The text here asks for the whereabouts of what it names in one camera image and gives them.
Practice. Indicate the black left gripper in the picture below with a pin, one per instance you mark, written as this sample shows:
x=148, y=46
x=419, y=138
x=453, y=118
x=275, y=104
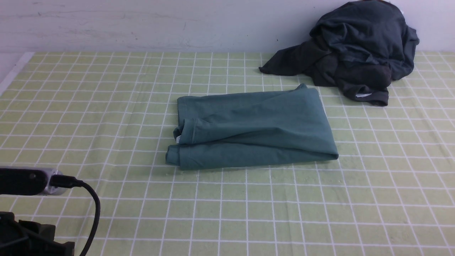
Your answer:
x=24, y=238

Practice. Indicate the green long-sleeved shirt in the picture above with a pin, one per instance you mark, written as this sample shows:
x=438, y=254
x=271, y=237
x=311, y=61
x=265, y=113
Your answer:
x=251, y=129

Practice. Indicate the green checkered tablecloth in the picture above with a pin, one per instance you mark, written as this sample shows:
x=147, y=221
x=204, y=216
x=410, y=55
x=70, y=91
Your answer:
x=107, y=119

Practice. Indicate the dark brown crumpled garment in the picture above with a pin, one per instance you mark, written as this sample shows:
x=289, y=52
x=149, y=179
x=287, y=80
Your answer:
x=358, y=82

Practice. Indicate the dark grey-green crumpled garment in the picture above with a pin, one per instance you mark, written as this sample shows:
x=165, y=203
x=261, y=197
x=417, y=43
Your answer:
x=370, y=32

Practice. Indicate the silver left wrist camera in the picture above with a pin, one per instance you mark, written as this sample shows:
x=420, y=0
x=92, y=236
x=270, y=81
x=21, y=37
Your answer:
x=29, y=181

